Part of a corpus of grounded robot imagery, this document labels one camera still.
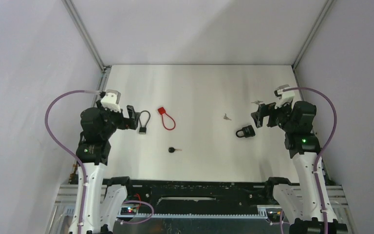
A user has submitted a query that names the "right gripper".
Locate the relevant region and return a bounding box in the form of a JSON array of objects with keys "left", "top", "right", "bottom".
[{"left": 251, "top": 97, "right": 296, "bottom": 133}]

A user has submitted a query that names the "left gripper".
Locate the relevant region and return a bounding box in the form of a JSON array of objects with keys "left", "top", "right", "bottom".
[{"left": 96, "top": 100, "right": 140, "bottom": 139}]

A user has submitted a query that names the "black padlock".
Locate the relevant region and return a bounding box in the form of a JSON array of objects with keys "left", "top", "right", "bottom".
[{"left": 235, "top": 125, "right": 256, "bottom": 138}]

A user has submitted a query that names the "black head key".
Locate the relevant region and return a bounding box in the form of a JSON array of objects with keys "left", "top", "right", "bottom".
[{"left": 168, "top": 147, "right": 182, "bottom": 153}]

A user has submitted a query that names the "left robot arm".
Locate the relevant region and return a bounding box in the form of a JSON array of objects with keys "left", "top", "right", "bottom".
[{"left": 68, "top": 105, "right": 140, "bottom": 234}]

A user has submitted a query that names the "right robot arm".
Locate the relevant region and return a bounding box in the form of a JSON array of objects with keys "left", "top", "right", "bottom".
[{"left": 251, "top": 101, "right": 349, "bottom": 234}]

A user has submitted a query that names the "black cable lock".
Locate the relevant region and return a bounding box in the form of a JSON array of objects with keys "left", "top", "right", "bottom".
[{"left": 138, "top": 110, "right": 151, "bottom": 135}]

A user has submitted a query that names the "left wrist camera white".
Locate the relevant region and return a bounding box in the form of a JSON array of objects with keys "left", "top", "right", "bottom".
[{"left": 101, "top": 90, "right": 121, "bottom": 113}]

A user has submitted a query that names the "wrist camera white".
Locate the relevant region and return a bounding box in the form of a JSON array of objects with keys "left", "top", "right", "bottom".
[
  {"left": 101, "top": 90, "right": 121, "bottom": 113},
  {"left": 274, "top": 84, "right": 295, "bottom": 109}
]

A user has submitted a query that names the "red cable lock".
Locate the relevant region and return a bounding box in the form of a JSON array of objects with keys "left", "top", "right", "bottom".
[{"left": 157, "top": 107, "right": 176, "bottom": 131}]

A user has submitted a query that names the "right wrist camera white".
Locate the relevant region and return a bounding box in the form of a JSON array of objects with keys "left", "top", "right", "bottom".
[{"left": 274, "top": 84, "right": 295, "bottom": 109}]

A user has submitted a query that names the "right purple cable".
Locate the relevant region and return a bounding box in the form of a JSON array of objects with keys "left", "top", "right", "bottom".
[{"left": 279, "top": 87, "right": 338, "bottom": 234}]

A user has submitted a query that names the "purple cable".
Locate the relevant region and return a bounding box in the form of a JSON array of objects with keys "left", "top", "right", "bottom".
[
  {"left": 44, "top": 90, "right": 105, "bottom": 234},
  {"left": 279, "top": 87, "right": 338, "bottom": 234}
]

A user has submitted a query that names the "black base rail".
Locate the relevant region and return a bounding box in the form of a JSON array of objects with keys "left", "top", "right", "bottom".
[{"left": 103, "top": 176, "right": 296, "bottom": 216}]

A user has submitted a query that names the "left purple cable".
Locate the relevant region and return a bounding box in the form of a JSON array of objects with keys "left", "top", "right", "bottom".
[{"left": 44, "top": 90, "right": 105, "bottom": 234}]

